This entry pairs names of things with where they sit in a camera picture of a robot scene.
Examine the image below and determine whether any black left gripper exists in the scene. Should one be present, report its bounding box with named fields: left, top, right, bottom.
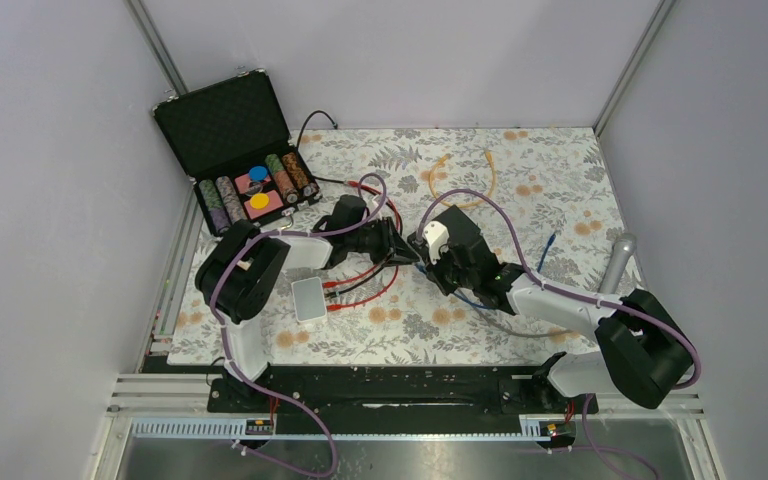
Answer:
left=347, top=216, right=419, bottom=267

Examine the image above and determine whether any grey cable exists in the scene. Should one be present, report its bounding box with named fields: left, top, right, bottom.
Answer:
left=473, top=304, right=581, bottom=341

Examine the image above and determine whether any long red ethernet cable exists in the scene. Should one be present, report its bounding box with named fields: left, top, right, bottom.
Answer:
left=320, top=178, right=404, bottom=290

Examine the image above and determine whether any blue ethernet cable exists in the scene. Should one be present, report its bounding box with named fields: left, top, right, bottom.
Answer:
left=413, top=231, right=558, bottom=311

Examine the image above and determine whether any yellow ethernet cable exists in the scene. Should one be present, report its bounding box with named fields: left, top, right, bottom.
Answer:
left=427, top=149, right=498, bottom=211

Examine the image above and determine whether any white router box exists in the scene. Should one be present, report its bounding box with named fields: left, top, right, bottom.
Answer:
left=291, top=277, right=328, bottom=324

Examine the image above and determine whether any silver microphone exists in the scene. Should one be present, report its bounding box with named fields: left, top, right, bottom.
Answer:
left=598, top=232, right=637, bottom=294

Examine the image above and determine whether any black network switch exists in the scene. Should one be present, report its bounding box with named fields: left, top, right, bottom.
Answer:
left=408, top=206, right=488, bottom=265

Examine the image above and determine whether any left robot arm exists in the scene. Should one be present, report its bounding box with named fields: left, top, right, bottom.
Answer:
left=194, top=195, right=419, bottom=411

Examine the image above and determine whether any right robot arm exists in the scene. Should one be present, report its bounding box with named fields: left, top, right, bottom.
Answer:
left=419, top=239, right=701, bottom=412

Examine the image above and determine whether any yellow round chip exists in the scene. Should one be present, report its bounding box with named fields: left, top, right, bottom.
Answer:
left=249, top=193, right=271, bottom=210

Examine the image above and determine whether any clear dealer button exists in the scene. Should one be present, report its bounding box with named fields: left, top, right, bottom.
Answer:
left=244, top=181, right=264, bottom=197

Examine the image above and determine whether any blue round chip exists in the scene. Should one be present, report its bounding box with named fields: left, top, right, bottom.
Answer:
left=248, top=165, right=269, bottom=182

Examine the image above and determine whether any black poker chip case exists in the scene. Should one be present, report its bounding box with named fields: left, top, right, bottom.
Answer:
left=151, top=69, right=322, bottom=237

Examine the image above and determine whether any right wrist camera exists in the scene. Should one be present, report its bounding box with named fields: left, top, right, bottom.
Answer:
left=422, top=221, right=449, bottom=263

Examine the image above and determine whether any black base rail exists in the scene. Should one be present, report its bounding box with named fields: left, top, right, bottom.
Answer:
left=207, top=366, right=599, bottom=435

